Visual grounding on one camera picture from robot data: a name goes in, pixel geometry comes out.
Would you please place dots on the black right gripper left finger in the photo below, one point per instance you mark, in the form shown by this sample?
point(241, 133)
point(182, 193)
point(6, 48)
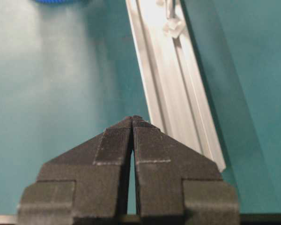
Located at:
point(86, 185)

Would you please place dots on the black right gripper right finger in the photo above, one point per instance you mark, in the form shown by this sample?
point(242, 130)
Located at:
point(176, 185)

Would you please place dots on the large blue plastic gear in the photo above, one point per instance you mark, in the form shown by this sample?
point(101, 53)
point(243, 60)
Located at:
point(53, 1)

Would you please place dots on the aluminium extrusion rail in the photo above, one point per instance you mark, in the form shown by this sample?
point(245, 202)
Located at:
point(174, 90)

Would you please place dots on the white shaft bracket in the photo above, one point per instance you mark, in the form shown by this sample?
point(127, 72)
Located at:
point(174, 27)

